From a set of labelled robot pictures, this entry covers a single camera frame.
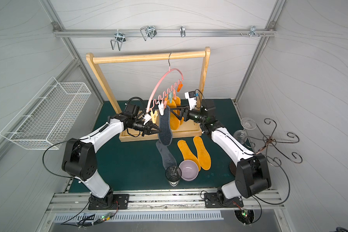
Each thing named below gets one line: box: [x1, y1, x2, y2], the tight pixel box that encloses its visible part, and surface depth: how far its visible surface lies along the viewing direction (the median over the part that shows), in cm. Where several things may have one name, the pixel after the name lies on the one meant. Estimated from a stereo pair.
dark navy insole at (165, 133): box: [158, 105, 173, 147], surface depth 79 cm
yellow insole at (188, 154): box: [177, 139, 202, 172], surface depth 93 cm
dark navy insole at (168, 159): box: [155, 140, 177, 171], surface depth 90 cm
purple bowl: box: [178, 159, 200, 182], surface depth 84 cm
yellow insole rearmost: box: [172, 96, 182, 106], surface depth 86 cm
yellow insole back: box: [167, 99, 181, 131], surface depth 82 cm
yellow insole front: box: [192, 136, 212, 171], surface depth 92 cm
